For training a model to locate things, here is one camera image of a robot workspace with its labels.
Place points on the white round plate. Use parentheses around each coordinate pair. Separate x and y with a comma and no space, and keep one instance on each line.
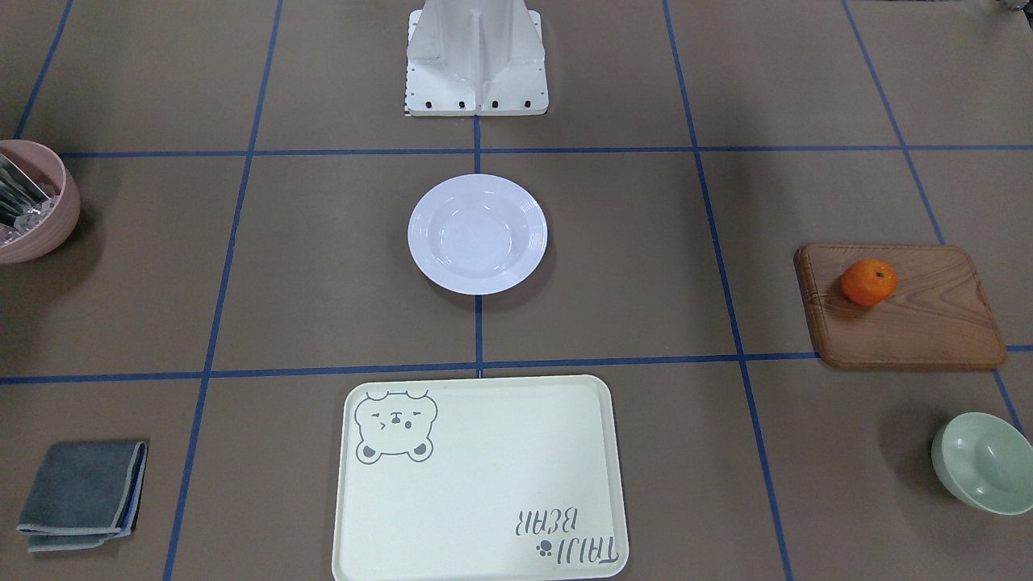
(477,234)

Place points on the pink bowl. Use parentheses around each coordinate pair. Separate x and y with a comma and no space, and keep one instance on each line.
(43,166)

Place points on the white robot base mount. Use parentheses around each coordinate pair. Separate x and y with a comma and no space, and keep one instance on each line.
(475,58)

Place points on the orange fruit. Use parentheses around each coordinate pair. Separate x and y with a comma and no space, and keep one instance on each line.
(868,282)

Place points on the clear plastic items in bowl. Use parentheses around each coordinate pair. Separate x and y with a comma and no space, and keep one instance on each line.
(24,203)

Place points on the wooden cutting board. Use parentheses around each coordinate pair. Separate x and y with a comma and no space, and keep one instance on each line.
(937,318)

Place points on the cream bear print tray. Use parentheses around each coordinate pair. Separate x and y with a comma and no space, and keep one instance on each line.
(480,479)

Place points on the folded grey cloth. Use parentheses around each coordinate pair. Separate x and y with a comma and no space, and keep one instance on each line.
(85,493)

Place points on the light green bowl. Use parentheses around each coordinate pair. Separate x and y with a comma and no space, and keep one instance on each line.
(985,462)

